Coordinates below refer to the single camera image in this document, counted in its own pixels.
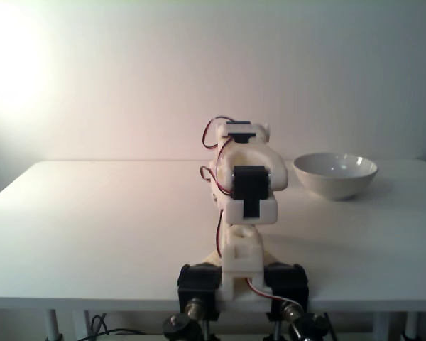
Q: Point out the white ceramic bowl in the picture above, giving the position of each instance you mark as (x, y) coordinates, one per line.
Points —
(335, 181)

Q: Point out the black table clamp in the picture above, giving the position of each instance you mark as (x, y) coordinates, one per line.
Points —
(197, 284)
(287, 280)

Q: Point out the white table leg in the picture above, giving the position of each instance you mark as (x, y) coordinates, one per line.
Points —
(52, 325)
(381, 327)

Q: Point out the black tripod mount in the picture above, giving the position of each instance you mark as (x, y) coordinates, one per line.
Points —
(307, 328)

